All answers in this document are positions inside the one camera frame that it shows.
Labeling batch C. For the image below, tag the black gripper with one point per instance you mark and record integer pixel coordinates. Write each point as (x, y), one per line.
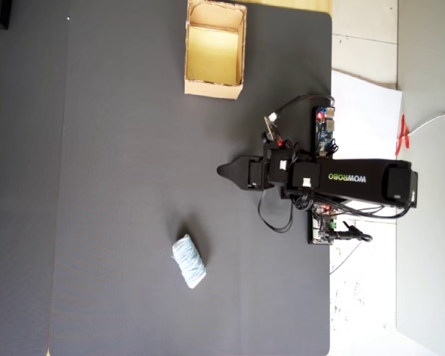
(278, 174)

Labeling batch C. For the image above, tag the light blue yarn-wrapped block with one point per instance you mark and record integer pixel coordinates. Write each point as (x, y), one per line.
(189, 261)

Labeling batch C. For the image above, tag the open cardboard box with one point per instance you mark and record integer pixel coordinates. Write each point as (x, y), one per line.
(215, 52)

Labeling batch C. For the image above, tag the blue circuit board in holder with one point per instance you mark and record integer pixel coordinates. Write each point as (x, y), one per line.
(324, 130)

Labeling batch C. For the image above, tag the green circuit board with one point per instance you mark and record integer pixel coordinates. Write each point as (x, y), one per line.
(320, 226)

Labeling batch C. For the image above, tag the large grey table mat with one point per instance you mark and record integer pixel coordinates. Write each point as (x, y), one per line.
(133, 148)

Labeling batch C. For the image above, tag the white paper sheet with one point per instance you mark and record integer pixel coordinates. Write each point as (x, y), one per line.
(363, 122)

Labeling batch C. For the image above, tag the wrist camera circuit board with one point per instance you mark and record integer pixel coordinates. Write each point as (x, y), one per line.
(271, 128)

